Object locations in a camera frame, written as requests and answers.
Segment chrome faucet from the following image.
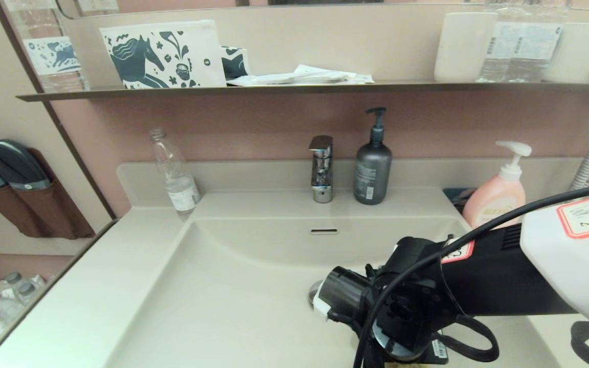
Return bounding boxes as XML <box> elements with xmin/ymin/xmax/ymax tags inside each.
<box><xmin>308</xmin><ymin>135</ymin><xmax>334</xmax><ymax>204</ymax></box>

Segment white sink basin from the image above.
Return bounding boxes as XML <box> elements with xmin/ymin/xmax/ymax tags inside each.
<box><xmin>105</xmin><ymin>215</ymin><xmax>561</xmax><ymax>368</ymax></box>

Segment chrome drain stopper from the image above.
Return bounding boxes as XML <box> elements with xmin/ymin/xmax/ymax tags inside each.
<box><xmin>308</xmin><ymin>280</ymin><xmax>326</xmax><ymax>307</ymax></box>

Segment pink soap pump bottle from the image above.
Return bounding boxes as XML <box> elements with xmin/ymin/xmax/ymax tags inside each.
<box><xmin>462</xmin><ymin>141</ymin><xmax>533</xmax><ymax>231</ymax></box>

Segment dark grey pump bottle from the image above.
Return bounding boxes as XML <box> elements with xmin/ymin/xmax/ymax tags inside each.
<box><xmin>353</xmin><ymin>107</ymin><xmax>393</xmax><ymax>206</ymax></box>

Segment empty clear plastic bottle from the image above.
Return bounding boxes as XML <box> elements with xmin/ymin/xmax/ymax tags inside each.
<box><xmin>149</xmin><ymin>128</ymin><xmax>201</xmax><ymax>221</ymax></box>

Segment white plastic amenity packets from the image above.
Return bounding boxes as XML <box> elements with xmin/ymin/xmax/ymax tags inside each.
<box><xmin>226</xmin><ymin>64</ymin><xmax>375</xmax><ymax>87</ymax></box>

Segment clear water bottle white label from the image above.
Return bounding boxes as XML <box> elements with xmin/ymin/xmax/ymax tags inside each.
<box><xmin>476</xmin><ymin>0</ymin><xmax>525</xmax><ymax>83</ymax></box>
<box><xmin>520</xmin><ymin>0</ymin><xmax>572</xmax><ymax>82</ymax></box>

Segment small dark patterned pouch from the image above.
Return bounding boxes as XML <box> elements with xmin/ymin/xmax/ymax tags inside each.
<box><xmin>220</xmin><ymin>46</ymin><xmax>250</xmax><ymax>81</ymax></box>

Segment white horse print pouch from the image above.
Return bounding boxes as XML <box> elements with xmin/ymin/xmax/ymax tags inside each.
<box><xmin>100</xmin><ymin>20</ymin><xmax>227</xmax><ymax>90</ymax></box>

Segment slippers in brown holder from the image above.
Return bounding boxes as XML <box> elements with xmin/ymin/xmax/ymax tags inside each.
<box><xmin>0</xmin><ymin>148</ymin><xmax>96</xmax><ymax>240</ymax></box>

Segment water bottle horse label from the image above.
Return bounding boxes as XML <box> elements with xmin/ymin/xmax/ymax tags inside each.
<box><xmin>3</xmin><ymin>0</ymin><xmax>91</xmax><ymax>94</ymax></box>

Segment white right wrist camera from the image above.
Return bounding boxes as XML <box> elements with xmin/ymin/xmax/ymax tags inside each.
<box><xmin>312</xmin><ymin>294</ymin><xmax>333</xmax><ymax>323</ymax></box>

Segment metal wall shelf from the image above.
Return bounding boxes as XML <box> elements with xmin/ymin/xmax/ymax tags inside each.
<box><xmin>17</xmin><ymin>82</ymin><xmax>589</xmax><ymax>103</ymax></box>

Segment white handleless cup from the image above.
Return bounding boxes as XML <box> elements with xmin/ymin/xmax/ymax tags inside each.
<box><xmin>434</xmin><ymin>12</ymin><xmax>498</xmax><ymax>83</ymax></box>

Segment white mug with handle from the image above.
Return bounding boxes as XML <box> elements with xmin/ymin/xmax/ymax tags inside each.
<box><xmin>544</xmin><ymin>21</ymin><xmax>589</xmax><ymax>84</ymax></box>

